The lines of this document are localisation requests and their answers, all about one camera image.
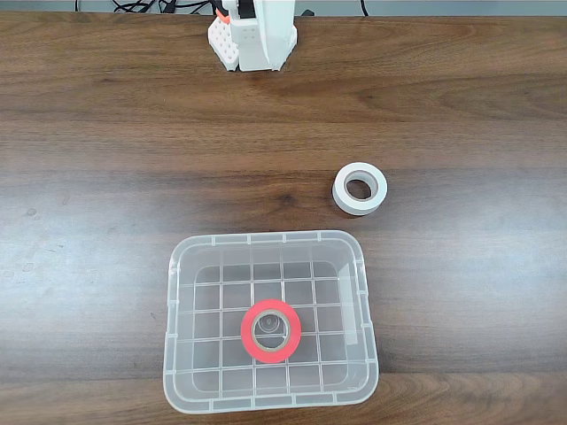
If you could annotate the red tape roll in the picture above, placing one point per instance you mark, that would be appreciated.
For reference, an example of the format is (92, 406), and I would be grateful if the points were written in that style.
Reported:
(248, 345)

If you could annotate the clear plastic box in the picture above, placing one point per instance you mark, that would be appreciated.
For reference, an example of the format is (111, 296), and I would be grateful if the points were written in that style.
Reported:
(266, 239)

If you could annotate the white tape roll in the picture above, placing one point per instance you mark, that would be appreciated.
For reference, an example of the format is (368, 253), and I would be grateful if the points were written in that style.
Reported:
(341, 199)

